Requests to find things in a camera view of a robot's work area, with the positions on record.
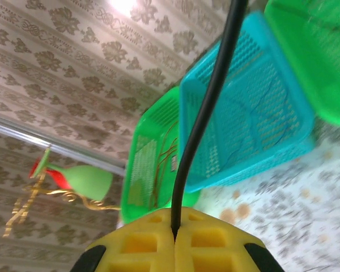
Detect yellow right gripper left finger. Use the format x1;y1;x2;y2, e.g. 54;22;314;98
84;208;176;272

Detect aluminium frame post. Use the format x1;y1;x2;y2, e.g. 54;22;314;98
0;112;125;171

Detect gold wire glass rack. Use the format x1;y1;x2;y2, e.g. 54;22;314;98
2;144;122;239

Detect green plastic goblet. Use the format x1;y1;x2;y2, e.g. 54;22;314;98
33;147;113;201

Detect green basket with label sticker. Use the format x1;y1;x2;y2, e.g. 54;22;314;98
119;86;202;224

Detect plain green plastic basket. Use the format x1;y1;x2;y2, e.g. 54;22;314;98
263;0;340;127

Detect thin black cable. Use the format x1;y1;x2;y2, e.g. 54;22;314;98
171;0;249;237

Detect floral patterned table cover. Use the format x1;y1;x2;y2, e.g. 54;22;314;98
198;121;340;272

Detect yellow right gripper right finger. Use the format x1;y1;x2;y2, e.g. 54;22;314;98
174;206;269;272

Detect teal plastic basket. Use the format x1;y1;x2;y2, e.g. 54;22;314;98
178;11;315;194

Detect red plastic goblet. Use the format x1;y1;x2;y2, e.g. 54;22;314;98
29;157;73;190

